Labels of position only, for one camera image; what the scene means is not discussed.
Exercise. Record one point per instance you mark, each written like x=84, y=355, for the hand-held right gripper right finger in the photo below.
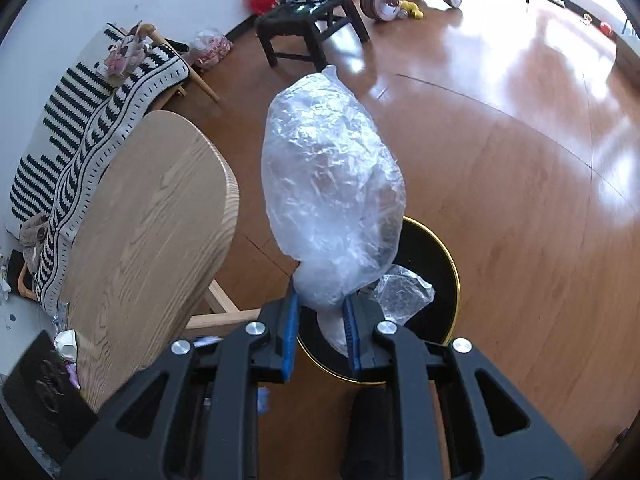
x=351, y=345

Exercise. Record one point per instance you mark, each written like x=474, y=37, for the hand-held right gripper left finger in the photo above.
x=289, y=342

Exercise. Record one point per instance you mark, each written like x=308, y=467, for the black gold-rimmed trash bin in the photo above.
x=432, y=270

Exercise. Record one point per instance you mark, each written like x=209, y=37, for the clear plastic bag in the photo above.
x=325, y=175

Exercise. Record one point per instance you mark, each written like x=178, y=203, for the purple wrapper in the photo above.
x=73, y=376

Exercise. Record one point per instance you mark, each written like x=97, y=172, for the crumpled white paper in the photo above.
x=66, y=345

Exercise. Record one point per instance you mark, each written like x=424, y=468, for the crumpled clear plastic wrap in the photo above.
x=402, y=292

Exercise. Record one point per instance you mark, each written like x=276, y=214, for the brown plush toy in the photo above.
x=34, y=235

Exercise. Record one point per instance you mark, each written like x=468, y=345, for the wooden table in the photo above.
x=150, y=235

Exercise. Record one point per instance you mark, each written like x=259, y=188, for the wooden sofa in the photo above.
x=200, y=85

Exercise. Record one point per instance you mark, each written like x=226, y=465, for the pink plastic bag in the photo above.
x=211, y=49

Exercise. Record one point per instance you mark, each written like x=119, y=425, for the black wooden chair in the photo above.
x=295, y=17

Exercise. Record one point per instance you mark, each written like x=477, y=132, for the pink cartoon cushion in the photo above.
x=122, y=52

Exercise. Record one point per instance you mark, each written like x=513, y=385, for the yellow toy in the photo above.
x=412, y=9

